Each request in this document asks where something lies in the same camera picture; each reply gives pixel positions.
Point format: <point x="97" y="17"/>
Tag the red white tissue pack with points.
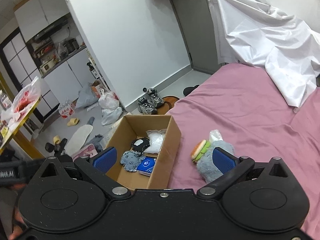
<point x="66" y="109"/>

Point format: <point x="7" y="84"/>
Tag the yellow edged table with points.
<point x="13" y="133"/>

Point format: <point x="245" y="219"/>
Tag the white plastic bag on floor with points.
<point x="110" y="116"/>

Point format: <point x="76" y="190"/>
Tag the black slipper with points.
<point x="188" y="90"/>

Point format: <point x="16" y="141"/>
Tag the grey sneaker near bed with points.
<point x="145" y="107"/>

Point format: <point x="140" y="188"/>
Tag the grey plastic bag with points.
<point x="86" y="97"/>

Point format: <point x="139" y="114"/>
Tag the grey-blue fluffy plush toy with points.
<point x="205" y="166"/>

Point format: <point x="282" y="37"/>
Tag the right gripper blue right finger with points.
<point x="233" y="170"/>

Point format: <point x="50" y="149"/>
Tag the pink bed sheet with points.
<point x="247" y="108"/>

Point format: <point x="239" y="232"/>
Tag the clear bubble wrap bag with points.
<point x="156" y="138"/>

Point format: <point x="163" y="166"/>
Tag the orange floor mat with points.
<point x="169" y="102"/>

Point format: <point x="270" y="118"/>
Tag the white stuffing plastic bag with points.
<point x="214" y="136"/>

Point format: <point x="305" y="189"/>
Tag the yellow slipper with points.
<point x="73" y="122"/>

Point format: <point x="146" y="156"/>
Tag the grey sneaker near wall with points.
<point x="155" y="98"/>

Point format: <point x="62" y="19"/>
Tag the blue tissue pack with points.
<point x="146" y="166"/>

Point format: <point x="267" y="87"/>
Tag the white red plastic bag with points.
<point x="108" y="100"/>

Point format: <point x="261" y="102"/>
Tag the white draped cloth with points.
<point x="257" y="34"/>

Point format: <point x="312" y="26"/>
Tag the person's left hand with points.
<point x="18" y="225"/>

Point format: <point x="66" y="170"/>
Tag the kitchen shelf with items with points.
<point x="55" y="43"/>

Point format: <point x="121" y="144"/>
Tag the black fabric pouch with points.
<point x="140" y="144"/>

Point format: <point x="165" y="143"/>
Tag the red white bag on table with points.
<point x="24" y="101"/>

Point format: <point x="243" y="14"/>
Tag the hamburger plush toy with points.
<point x="199" y="150"/>

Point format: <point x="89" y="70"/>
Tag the brown cardboard box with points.
<point x="132" y="127"/>

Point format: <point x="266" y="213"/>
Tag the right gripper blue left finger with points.
<point x="94" y="170"/>

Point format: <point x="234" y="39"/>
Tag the grey knitted soft toy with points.
<point x="131" y="160"/>

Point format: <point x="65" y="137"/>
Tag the white shoe insole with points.
<point x="78" y="139"/>

